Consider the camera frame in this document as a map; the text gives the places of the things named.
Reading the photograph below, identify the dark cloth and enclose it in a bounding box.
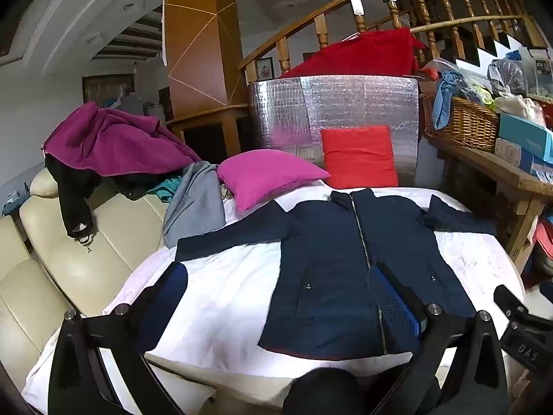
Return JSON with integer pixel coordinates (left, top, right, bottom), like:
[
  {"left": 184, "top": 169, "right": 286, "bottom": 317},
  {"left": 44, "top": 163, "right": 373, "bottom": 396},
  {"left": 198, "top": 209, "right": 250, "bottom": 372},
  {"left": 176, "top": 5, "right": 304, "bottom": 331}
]
[{"left": 281, "top": 367, "right": 359, "bottom": 415}]

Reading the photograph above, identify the white and blue box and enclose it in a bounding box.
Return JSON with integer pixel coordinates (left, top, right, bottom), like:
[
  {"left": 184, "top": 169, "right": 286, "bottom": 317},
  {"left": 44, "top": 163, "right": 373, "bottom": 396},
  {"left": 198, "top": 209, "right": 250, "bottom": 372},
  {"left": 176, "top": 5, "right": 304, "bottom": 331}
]
[{"left": 494, "top": 137, "right": 553, "bottom": 182}]

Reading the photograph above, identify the red blanket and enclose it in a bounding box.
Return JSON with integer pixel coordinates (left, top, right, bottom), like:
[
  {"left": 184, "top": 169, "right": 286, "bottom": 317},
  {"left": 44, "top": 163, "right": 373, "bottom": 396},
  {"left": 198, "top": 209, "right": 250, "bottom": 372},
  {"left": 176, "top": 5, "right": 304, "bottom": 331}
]
[{"left": 279, "top": 27, "right": 426, "bottom": 79}]

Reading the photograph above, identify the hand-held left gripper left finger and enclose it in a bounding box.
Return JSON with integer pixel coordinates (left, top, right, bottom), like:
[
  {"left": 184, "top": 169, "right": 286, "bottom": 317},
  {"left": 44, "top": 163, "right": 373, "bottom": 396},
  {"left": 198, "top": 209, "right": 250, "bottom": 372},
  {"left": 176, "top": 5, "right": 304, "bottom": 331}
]
[{"left": 47, "top": 261, "right": 191, "bottom": 415}]

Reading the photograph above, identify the dark plastic bag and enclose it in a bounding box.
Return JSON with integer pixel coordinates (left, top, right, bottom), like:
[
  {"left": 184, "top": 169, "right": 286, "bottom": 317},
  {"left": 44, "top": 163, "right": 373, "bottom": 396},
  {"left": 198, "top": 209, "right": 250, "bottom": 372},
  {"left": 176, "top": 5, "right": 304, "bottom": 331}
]
[{"left": 488, "top": 58, "right": 528, "bottom": 96}]

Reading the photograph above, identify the teal cardboard box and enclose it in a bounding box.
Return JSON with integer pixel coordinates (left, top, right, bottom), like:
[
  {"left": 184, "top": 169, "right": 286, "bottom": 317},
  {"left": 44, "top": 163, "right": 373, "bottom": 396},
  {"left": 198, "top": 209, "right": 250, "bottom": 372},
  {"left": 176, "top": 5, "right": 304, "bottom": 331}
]
[{"left": 498, "top": 112, "right": 553, "bottom": 160}]

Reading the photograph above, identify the light blue cloth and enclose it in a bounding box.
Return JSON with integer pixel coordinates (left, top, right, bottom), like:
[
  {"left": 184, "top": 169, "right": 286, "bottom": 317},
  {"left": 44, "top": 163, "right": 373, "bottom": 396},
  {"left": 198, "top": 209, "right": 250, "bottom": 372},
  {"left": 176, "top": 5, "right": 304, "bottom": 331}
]
[{"left": 432, "top": 71, "right": 469, "bottom": 130}]

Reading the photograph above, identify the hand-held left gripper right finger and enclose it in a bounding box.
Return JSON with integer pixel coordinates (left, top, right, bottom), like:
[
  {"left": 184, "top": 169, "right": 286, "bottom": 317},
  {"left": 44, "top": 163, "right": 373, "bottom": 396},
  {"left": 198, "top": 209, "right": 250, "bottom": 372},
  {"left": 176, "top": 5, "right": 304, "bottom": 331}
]
[{"left": 366, "top": 264, "right": 510, "bottom": 415}]

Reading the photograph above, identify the magenta pillow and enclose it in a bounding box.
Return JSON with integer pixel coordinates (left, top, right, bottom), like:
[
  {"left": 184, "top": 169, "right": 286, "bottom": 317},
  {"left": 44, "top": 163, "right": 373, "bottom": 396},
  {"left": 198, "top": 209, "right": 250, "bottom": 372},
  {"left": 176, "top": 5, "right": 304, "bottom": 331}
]
[{"left": 216, "top": 149, "right": 331, "bottom": 212}]

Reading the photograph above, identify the cream leather sofa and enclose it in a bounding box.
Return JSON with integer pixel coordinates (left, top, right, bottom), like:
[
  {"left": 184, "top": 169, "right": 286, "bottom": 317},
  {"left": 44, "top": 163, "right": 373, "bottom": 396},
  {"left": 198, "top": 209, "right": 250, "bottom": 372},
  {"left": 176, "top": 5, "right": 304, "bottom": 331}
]
[{"left": 0, "top": 166, "right": 174, "bottom": 381}]

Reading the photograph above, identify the wooden column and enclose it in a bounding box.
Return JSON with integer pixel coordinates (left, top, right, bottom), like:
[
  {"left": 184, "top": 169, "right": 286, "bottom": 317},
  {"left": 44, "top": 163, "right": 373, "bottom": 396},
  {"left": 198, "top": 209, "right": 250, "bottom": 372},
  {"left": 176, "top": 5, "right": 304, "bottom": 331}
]
[{"left": 163, "top": 0, "right": 251, "bottom": 165}]

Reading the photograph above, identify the black garment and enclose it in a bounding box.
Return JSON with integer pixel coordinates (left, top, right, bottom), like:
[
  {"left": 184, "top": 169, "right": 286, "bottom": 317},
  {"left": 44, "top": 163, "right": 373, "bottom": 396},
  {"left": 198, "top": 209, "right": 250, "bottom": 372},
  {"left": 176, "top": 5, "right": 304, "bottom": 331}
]
[{"left": 44, "top": 156, "right": 152, "bottom": 243}]

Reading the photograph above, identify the grey garment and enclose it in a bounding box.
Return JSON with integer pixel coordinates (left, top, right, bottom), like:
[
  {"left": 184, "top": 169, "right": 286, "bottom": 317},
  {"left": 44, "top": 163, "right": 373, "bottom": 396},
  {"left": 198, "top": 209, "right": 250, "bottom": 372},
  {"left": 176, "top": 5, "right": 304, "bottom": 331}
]
[{"left": 162, "top": 161, "right": 227, "bottom": 249}]

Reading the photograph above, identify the wooden side table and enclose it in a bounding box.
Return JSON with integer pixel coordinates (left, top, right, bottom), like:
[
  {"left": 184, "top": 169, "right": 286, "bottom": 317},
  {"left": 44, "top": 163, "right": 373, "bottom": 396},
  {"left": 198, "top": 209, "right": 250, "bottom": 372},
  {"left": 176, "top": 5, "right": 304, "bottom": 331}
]
[{"left": 421, "top": 132, "right": 553, "bottom": 271}]

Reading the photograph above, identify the teal garment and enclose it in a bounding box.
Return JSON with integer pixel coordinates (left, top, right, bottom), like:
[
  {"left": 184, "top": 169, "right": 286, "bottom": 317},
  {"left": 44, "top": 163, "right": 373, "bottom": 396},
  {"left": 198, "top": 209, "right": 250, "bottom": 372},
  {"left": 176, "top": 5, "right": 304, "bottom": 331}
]
[{"left": 144, "top": 176, "right": 184, "bottom": 204}]

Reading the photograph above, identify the cream plastic bag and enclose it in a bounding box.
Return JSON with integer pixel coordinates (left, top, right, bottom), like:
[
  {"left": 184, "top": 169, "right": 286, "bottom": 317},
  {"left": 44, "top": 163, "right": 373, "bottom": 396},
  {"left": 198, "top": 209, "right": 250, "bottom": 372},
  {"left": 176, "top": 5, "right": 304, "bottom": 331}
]
[{"left": 495, "top": 95, "right": 547, "bottom": 128}]

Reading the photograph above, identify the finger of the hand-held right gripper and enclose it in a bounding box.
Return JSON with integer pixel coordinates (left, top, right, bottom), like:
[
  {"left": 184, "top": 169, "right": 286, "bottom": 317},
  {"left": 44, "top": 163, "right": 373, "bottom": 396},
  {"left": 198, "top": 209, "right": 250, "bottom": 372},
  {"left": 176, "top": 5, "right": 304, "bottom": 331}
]
[{"left": 494, "top": 284, "right": 534, "bottom": 321}]

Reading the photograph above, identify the white fleece blanket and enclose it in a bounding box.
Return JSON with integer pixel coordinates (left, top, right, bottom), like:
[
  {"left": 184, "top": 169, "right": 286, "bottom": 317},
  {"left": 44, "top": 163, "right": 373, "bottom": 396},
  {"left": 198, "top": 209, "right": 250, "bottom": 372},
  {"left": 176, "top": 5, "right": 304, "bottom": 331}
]
[{"left": 21, "top": 179, "right": 525, "bottom": 415}]

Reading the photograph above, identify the purple jacket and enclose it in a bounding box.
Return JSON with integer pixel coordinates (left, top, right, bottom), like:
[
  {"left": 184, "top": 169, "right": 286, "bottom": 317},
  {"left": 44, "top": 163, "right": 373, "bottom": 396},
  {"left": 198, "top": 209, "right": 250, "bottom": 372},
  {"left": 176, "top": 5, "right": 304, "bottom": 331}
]
[{"left": 43, "top": 101, "right": 201, "bottom": 178}]

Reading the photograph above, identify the silver foil insulation panel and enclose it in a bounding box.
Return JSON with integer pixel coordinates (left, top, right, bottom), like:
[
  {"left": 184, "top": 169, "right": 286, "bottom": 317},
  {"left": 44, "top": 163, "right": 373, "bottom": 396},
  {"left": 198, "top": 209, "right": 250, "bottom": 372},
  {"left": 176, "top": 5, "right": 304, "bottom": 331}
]
[{"left": 248, "top": 74, "right": 421, "bottom": 186}]

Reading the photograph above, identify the red pillow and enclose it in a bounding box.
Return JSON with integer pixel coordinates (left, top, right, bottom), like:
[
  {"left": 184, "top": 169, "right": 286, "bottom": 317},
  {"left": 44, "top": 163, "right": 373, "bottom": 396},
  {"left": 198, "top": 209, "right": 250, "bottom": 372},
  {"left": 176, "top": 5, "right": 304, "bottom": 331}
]
[{"left": 320, "top": 126, "right": 399, "bottom": 190}]

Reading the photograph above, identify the wooden stair railing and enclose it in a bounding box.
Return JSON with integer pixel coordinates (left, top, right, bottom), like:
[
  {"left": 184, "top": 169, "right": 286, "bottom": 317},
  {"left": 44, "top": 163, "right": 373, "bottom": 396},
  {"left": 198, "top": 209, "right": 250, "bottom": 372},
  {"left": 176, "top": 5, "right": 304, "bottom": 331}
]
[{"left": 237, "top": 0, "right": 536, "bottom": 87}]

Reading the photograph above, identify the wicker basket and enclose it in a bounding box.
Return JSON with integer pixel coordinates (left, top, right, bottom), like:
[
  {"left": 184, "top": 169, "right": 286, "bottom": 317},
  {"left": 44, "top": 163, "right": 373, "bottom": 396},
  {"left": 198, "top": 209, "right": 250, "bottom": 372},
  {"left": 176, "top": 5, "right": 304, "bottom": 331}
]
[{"left": 420, "top": 93, "right": 502, "bottom": 154}]

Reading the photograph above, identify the navy blue zip jacket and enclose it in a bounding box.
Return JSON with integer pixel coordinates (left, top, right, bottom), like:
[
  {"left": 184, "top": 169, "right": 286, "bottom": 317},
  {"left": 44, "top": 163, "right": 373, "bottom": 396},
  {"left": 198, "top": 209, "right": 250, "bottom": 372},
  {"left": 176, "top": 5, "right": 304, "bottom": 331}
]
[{"left": 175, "top": 188, "right": 497, "bottom": 359}]

